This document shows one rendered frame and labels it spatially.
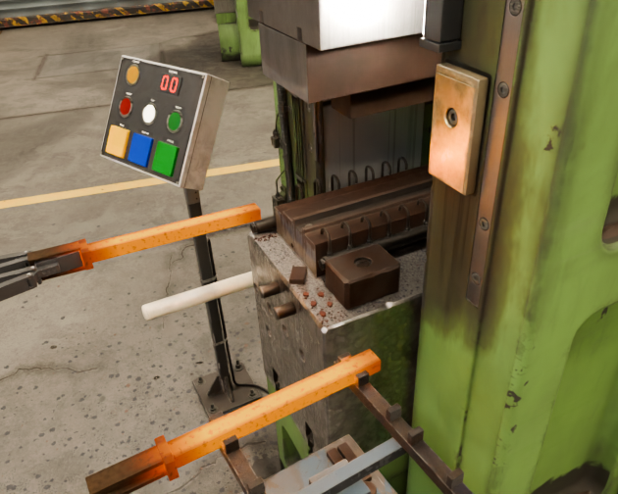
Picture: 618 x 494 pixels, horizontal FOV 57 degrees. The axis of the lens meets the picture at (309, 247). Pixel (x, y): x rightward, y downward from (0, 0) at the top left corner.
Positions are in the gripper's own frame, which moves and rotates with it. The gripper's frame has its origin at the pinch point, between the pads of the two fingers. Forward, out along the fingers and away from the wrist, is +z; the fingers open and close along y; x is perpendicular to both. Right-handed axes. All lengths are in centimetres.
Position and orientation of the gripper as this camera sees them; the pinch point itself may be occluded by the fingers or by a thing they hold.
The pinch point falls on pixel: (59, 261)
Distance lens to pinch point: 104.4
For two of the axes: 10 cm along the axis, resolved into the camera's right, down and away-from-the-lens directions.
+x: -0.6, -8.3, -5.6
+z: 9.0, -2.9, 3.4
